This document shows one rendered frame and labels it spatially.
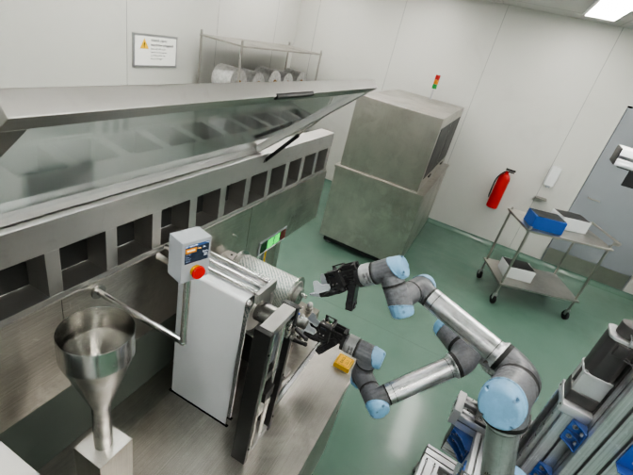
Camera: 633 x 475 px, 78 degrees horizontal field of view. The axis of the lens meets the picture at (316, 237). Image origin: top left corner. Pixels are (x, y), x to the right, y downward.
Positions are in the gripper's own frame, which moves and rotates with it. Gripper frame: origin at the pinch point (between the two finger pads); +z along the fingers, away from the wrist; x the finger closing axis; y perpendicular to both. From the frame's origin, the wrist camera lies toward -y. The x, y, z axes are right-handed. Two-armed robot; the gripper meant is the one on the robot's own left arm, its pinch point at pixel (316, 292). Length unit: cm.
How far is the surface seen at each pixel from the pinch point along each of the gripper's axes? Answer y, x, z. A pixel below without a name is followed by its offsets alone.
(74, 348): 27, 72, 10
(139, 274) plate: 33, 41, 26
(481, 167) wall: -48, -450, -6
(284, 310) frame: 8.7, 31.4, -10.2
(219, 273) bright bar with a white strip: 24.1, 31.6, 6.1
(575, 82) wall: 10, -451, -127
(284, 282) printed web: 7.5, 2.4, 9.1
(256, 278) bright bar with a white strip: 17.5, 23.9, 0.8
